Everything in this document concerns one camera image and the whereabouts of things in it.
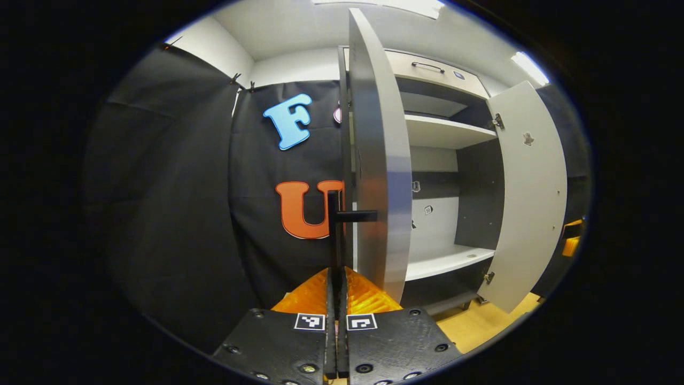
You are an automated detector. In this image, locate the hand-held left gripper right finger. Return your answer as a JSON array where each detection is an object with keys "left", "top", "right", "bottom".
[{"left": 337, "top": 266, "right": 463, "bottom": 385}]

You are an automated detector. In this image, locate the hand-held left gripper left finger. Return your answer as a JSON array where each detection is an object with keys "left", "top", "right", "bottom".
[{"left": 214, "top": 266, "right": 337, "bottom": 385}]

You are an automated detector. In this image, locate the beige shoe cabinet door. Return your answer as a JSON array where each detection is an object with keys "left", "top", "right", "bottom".
[
  {"left": 477, "top": 80, "right": 568, "bottom": 313},
  {"left": 327, "top": 8, "right": 413, "bottom": 304}
]

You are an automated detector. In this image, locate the beige double-door shoe cabinet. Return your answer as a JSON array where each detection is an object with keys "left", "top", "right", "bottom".
[{"left": 337, "top": 45, "right": 506, "bottom": 316}]

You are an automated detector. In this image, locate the beige cabinet drawer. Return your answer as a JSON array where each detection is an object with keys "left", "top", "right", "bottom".
[{"left": 342, "top": 47, "right": 491, "bottom": 99}]

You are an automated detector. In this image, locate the black backdrop cloth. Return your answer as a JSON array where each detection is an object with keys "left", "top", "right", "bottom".
[{"left": 83, "top": 45, "right": 591, "bottom": 353}]

